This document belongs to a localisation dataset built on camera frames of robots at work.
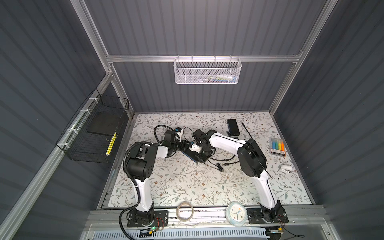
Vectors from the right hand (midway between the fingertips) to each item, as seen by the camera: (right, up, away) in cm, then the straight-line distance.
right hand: (202, 161), depth 95 cm
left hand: (-8, +11, +6) cm, 15 cm away
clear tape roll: (-14, -20, -19) cm, 31 cm away
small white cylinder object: (+51, -3, -6) cm, 51 cm away
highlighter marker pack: (+51, +8, +4) cm, 52 cm away
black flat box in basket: (-50, +24, -20) cm, 59 cm away
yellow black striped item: (-44, +14, -25) cm, 53 cm away
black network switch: (-7, +5, -3) cm, 9 cm away
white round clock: (+16, -20, -22) cm, 34 cm away
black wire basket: (-55, +18, -22) cm, 62 cm away
